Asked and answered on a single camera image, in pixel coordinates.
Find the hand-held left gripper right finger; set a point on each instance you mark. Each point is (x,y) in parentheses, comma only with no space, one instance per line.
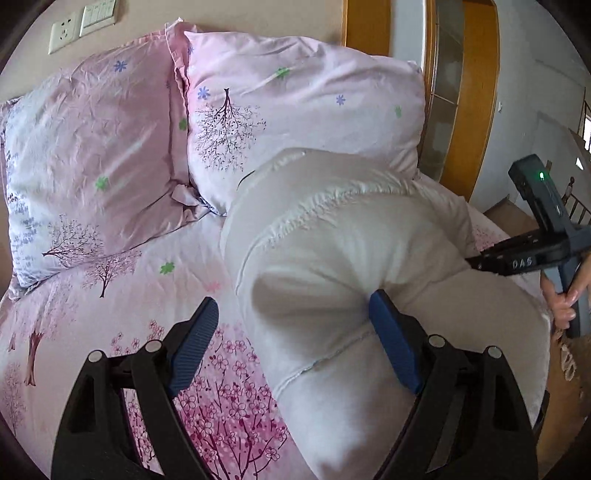
(395,337)

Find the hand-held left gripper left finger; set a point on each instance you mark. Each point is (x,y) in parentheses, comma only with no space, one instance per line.
(194,344)

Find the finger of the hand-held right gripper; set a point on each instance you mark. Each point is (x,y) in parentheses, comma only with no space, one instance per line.
(475,263)

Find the beige puffer jacket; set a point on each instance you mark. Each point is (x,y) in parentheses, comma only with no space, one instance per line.
(351,258)

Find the person's right hand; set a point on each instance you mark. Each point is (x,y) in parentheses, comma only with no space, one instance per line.
(561,309)

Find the wooden railing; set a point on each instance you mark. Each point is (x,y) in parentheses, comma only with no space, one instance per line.
(577,203)

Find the pink floral bedsheet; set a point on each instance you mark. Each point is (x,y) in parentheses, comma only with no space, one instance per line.
(138,295)

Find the wooden glass door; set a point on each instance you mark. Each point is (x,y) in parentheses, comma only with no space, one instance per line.
(461,92)

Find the pink floral pillow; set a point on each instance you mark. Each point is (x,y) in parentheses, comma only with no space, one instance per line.
(295,106)
(92,157)

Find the white wall socket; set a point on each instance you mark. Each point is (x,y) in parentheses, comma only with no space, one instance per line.
(63,33)

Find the white light switch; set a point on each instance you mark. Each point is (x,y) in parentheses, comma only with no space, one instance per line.
(98,16)

